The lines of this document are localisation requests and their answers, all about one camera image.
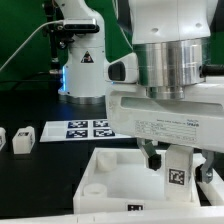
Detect white sheet with tags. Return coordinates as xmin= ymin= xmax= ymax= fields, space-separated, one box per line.
xmin=40 ymin=119 xmax=127 ymax=142

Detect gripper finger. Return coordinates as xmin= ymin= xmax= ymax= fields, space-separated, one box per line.
xmin=195 ymin=150 xmax=215 ymax=184

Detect black camera stand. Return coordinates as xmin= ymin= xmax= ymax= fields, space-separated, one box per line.
xmin=42 ymin=0 xmax=69 ymax=77

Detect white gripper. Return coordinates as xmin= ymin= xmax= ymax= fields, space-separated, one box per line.
xmin=106 ymin=78 xmax=224 ymax=171

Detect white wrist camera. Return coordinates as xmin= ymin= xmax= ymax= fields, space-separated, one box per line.
xmin=104 ymin=53 xmax=138 ymax=84

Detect white obstacle wall right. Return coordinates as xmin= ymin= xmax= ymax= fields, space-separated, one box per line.
xmin=193 ymin=153 xmax=224 ymax=206

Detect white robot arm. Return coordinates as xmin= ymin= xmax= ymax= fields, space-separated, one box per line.
xmin=64 ymin=0 xmax=224 ymax=182

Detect white square table top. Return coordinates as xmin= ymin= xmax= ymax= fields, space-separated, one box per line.
xmin=73 ymin=148 xmax=200 ymax=214

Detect grey cable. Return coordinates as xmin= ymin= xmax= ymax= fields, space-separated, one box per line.
xmin=0 ymin=19 xmax=64 ymax=73

